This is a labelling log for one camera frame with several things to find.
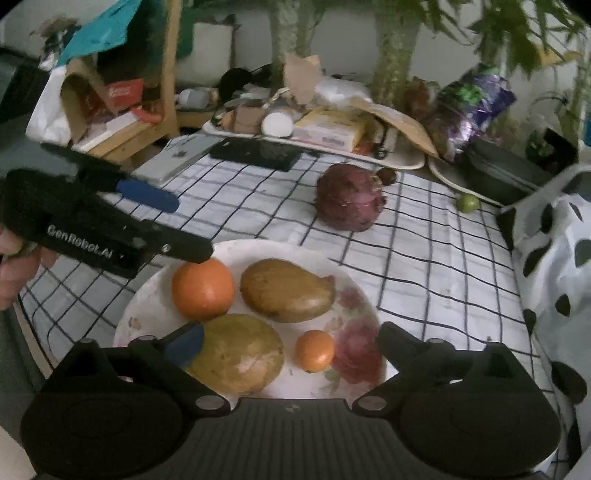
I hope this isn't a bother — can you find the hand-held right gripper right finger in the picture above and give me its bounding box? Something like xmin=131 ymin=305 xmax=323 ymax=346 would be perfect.
xmin=352 ymin=322 xmax=539 ymax=419

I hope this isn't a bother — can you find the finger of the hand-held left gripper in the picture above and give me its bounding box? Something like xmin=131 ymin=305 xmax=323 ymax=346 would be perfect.
xmin=41 ymin=142 xmax=181 ymax=214
xmin=124 ymin=219 xmax=214 ymax=265

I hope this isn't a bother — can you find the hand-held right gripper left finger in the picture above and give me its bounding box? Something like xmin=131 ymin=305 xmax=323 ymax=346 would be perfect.
xmin=39 ymin=322 xmax=232 ymax=419

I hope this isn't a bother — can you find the white floral plate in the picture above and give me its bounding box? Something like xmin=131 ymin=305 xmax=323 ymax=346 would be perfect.
xmin=113 ymin=239 xmax=400 ymax=400

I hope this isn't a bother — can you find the large orange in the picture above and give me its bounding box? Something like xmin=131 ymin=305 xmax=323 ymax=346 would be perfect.
xmin=172 ymin=257 xmax=236 ymax=322

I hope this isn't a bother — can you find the yellow mango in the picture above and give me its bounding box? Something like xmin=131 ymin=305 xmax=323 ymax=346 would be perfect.
xmin=185 ymin=314 xmax=284 ymax=395

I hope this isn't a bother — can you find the small orange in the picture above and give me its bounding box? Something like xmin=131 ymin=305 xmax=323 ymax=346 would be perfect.
xmin=294 ymin=329 xmax=336 ymax=373

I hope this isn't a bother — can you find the brownish green mango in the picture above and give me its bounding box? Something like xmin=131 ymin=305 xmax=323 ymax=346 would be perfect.
xmin=239 ymin=258 xmax=336 ymax=324

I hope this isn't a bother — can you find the person's left hand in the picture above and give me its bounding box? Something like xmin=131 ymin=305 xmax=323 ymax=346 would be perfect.
xmin=0 ymin=228 xmax=58 ymax=311

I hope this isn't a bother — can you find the silver laptop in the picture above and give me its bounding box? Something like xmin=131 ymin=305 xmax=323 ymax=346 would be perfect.
xmin=134 ymin=134 xmax=220 ymax=188

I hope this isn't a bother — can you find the black checked white tablecloth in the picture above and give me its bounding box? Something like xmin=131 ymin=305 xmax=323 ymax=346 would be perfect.
xmin=18 ymin=134 xmax=555 ymax=402

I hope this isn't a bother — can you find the white paper bag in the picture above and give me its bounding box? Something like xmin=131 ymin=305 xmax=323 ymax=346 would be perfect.
xmin=28 ymin=65 xmax=88 ymax=144

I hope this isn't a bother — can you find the wooden chair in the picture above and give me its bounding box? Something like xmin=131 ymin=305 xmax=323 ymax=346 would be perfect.
xmin=60 ymin=0 xmax=183 ymax=162

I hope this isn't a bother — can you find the red packet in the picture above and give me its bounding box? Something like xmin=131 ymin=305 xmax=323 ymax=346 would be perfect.
xmin=107 ymin=79 xmax=146 ymax=112

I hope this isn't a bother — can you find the grey cylindrical bottle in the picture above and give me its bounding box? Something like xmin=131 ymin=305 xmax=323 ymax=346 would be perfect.
xmin=178 ymin=88 xmax=218 ymax=110

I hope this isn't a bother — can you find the black flat case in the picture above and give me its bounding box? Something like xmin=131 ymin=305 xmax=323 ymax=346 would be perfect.
xmin=210 ymin=137 xmax=303 ymax=172

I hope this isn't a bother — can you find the brown cardboard box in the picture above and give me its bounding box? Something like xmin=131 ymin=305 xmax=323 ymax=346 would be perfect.
xmin=222 ymin=104 xmax=264 ymax=134

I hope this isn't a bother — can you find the black round object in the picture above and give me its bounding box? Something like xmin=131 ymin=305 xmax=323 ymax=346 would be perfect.
xmin=219 ymin=68 xmax=252 ymax=100

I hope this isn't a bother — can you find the white roll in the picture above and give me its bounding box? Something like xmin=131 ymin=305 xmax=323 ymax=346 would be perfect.
xmin=262 ymin=112 xmax=294 ymax=138

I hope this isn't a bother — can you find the purple red cabbage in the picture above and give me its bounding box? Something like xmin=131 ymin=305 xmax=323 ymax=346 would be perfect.
xmin=316 ymin=164 xmax=389 ymax=233

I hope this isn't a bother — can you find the teal cloth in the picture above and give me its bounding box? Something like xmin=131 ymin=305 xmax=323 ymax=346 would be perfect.
xmin=60 ymin=0 xmax=155 ymax=65

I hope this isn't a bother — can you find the white tray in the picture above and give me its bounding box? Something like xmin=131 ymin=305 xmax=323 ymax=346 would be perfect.
xmin=427 ymin=154 xmax=504 ymax=207
xmin=202 ymin=106 xmax=426 ymax=171

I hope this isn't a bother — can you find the cow print blanket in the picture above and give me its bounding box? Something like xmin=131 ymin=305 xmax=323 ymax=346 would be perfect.
xmin=496 ymin=164 xmax=591 ymax=467

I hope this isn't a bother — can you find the yellow box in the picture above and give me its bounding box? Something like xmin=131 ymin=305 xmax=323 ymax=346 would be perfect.
xmin=292 ymin=109 xmax=370 ymax=151

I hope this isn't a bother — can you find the crumpled brown paper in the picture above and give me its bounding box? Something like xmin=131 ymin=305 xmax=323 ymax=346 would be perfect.
xmin=283 ymin=54 xmax=323 ymax=104

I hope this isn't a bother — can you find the black zip case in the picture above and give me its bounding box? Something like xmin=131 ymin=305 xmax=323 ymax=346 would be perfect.
xmin=464 ymin=136 xmax=555 ymax=206

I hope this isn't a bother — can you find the braided plant trunk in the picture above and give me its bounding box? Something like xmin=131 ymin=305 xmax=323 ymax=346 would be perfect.
xmin=372 ymin=0 xmax=421 ymax=104
xmin=269 ymin=0 xmax=319 ymax=88

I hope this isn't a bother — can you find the white plastic bag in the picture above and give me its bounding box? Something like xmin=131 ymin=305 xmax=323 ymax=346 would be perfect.
xmin=314 ymin=76 xmax=372 ymax=104

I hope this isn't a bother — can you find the brown paper envelope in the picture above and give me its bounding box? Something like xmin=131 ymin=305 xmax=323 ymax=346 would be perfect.
xmin=344 ymin=97 xmax=439 ymax=160

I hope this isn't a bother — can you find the reddish brown packet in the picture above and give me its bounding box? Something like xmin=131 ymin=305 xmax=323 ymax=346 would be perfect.
xmin=406 ymin=78 xmax=439 ymax=116

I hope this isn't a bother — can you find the purple foil snack bag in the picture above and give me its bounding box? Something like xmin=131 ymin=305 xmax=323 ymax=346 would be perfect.
xmin=429 ymin=65 xmax=517 ymax=162

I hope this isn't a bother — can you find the black plastic object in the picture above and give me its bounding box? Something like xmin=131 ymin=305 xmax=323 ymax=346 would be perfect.
xmin=542 ymin=129 xmax=580 ymax=164

